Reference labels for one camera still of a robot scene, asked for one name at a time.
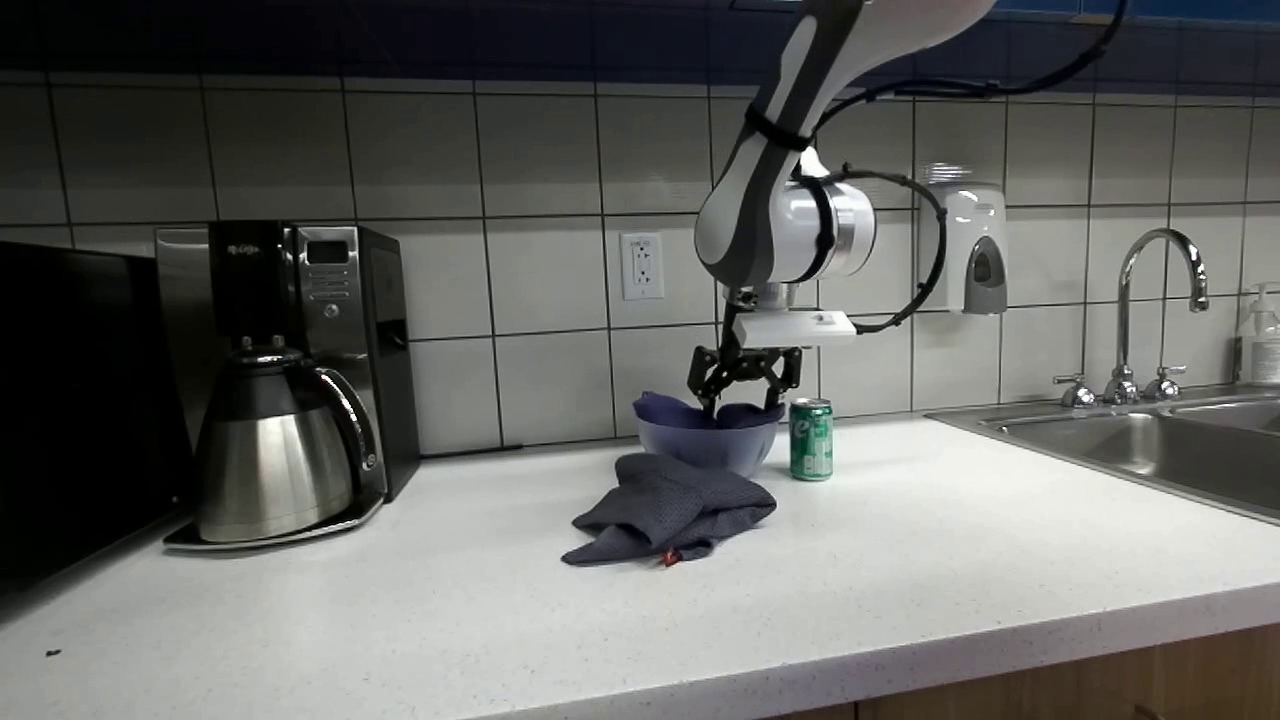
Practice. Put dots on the white wall power outlet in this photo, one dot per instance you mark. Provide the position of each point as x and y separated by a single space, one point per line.
640 264

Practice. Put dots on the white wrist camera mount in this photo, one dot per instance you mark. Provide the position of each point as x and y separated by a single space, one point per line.
792 331

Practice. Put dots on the black steel coffee maker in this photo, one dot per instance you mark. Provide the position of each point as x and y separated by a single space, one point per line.
289 348

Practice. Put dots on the dark grey cloth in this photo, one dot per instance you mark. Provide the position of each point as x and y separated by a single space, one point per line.
667 511

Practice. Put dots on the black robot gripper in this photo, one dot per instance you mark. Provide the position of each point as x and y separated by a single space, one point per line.
719 370

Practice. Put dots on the translucent blue bowl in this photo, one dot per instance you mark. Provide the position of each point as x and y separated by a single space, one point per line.
736 451

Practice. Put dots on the blue upper cabinets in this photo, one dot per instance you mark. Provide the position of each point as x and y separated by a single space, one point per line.
1166 45

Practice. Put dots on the green soda can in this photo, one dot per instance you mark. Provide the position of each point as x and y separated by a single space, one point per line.
811 437

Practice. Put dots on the white wall soap dispenser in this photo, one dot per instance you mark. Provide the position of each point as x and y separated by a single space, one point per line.
969 237

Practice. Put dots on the clear soap bottle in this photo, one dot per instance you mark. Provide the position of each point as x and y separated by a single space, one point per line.
1260 336

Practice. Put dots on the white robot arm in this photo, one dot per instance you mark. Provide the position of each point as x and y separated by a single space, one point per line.
778 219

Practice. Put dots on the stainless steel double sink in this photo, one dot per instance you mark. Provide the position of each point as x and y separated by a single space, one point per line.
1216 451

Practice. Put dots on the black microwave oven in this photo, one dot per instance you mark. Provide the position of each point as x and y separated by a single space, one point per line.
89 416

